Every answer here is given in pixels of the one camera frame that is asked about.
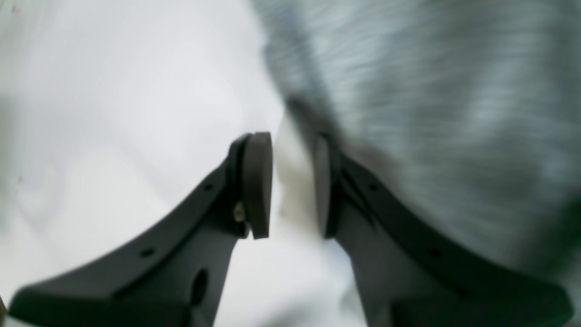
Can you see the grey t-shirt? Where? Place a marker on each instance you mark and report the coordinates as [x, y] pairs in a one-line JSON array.
[[468, 109]]

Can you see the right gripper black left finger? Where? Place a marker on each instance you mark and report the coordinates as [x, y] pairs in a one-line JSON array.
[[173, 274]]

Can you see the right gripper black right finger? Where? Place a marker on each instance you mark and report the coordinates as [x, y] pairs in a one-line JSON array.
[[409, 275]]

